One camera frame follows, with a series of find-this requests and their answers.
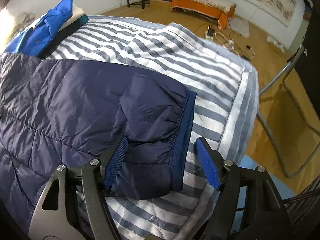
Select orange covered low bench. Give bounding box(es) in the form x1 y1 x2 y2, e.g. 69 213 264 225
171 0 236 30

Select white power strip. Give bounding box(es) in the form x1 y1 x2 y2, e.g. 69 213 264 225
204 25 215 41

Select folded floral quilt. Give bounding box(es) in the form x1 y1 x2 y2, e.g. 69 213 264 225
13 11 35 33

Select bright blue white jacket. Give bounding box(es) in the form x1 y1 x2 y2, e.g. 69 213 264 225
4 0 88 59

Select white cables on floor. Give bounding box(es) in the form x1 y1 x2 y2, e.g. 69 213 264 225
212 31 256 61

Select navy quilted puffer jacket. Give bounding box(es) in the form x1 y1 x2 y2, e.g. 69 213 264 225
1 53 196 232

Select grey metal folding chair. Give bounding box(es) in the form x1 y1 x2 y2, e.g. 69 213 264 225
257 44 319 179

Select blue white striped blanket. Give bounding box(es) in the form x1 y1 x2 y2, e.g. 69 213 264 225
49 16 259 239

